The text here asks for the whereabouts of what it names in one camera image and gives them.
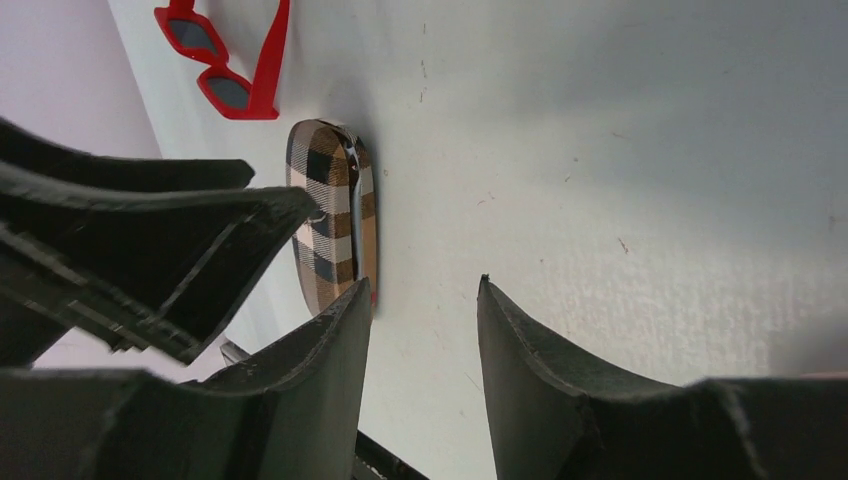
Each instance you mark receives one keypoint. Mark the red frame sunglasses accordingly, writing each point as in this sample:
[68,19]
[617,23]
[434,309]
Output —
[192,35]

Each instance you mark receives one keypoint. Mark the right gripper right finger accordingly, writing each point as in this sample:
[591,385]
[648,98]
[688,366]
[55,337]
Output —
[556,411]

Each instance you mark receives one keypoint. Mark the plaid brown glasses case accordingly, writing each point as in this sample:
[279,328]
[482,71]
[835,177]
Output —
[338,244]

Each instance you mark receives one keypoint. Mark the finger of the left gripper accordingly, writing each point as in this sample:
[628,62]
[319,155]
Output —
[165,270]
[37,154]

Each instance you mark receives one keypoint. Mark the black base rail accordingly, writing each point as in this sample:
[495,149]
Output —
[374,462]

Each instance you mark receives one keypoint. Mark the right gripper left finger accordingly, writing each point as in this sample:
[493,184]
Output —
[290,411]

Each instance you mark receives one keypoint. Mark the left aluminium frame post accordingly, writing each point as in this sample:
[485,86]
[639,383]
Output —
[232,354]

